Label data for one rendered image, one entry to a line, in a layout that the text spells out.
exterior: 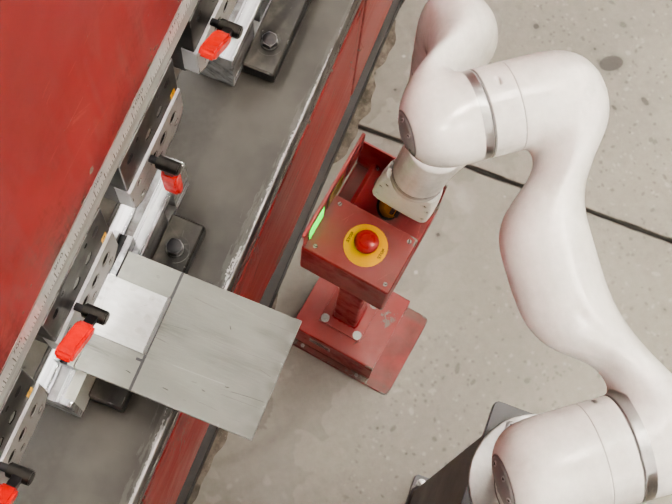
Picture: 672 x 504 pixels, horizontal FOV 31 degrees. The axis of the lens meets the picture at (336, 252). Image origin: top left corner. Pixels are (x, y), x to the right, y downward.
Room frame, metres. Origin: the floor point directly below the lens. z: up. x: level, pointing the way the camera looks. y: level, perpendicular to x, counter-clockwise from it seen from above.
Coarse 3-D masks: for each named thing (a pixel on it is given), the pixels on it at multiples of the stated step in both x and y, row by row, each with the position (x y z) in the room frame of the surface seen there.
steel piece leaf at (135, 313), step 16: (112, 288) 0.38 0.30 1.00; (128, 288) 0.38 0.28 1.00; (144, 288) 0.39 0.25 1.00; (96, 304) 0.35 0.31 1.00; (112, 304) 0.36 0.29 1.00; (128, 304) 0.36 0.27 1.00; (144, 304) 0.37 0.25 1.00; (160, 304) 0.37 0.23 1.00; (112, 320) 0.34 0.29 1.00; (128, 320) 0.34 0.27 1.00; (144, 320) 0.34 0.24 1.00; (160, 320) 0.35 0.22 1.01; (112, 336) 0.31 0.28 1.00; (128, 336) 0.32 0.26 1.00; (144, 336) 0.32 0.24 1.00; (144, 352) 0.30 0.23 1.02
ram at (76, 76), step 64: (0, 0) 0.39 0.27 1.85; (64, 0) 0.45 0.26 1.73; (128, 0) 0.54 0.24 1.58; (192, 0) 0.65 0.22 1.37; (0, 64) 0.36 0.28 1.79; (64, 64) 0.42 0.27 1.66; (128, 64) 0.51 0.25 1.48; (0, 128) 0.33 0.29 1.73; (64, 128) 0.39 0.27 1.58; (0, 192) 0.30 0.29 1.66; (64, 192) 0.36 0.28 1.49; (0, 256) 0.26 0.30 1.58; (0, 320) 0.22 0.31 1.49
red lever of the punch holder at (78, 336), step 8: (80, 304) 0.30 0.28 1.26; (88, 304) 0.30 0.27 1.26; (80, 312) 0.29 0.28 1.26; (88, 312) 0.29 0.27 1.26; (96, 312) 0.29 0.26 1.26; (104, 312) 0.29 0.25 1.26; (80, 320) 0.27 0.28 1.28; (88, 320) 0.28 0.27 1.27; (96, 320) 0.28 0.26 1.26; (104, 320) 0.28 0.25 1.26; (72, 328) 0.26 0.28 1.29; (80, 328) 0.26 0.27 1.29; (88, 328) 0.26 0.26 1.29; (72, 336) 0.25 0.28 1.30; (80, 336) 0.25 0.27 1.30; (88, 336) 0.25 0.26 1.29; (64, 344) 0.24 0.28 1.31; (72, 344) 0.24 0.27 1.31; (80, 344) 0.24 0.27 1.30; (56, 352) 0.23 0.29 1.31; (64, 352) 0.23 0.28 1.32; (72, 352) 0.23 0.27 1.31; (64, 360) 0.22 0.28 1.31; (72, 360) 0.22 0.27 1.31
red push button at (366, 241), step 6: (360, 234) 0.58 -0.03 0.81; (366, 234) 0.58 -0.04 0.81; (372, 234) 0.58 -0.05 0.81; (354, 240) 0.57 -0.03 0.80; (360, 240) 0.57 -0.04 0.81; (366, 240) 0.57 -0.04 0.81; (372, 240) 0.57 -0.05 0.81; (378, 240) 0.58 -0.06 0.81; (360, 246) 0.56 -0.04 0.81; (366, 246) 0.56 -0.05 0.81; (372, 246) 0.56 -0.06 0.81; (366, 252) 0.55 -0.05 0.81; (372, 252) 0.56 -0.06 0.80
